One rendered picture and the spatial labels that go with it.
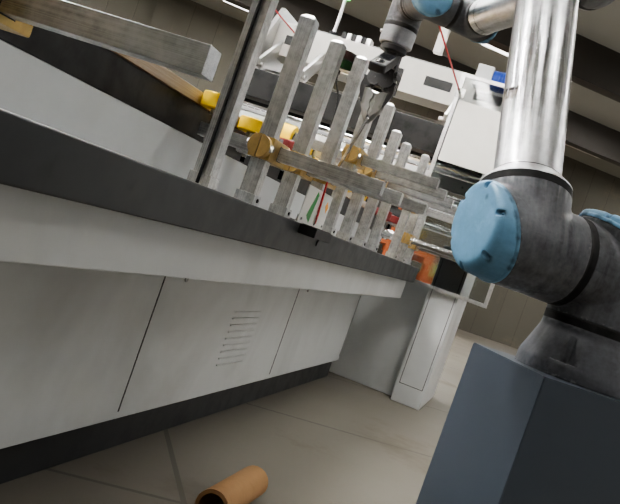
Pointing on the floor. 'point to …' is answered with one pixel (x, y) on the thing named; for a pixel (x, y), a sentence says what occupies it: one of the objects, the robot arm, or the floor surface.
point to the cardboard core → (236, 488)
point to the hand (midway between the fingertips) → (366, 117)
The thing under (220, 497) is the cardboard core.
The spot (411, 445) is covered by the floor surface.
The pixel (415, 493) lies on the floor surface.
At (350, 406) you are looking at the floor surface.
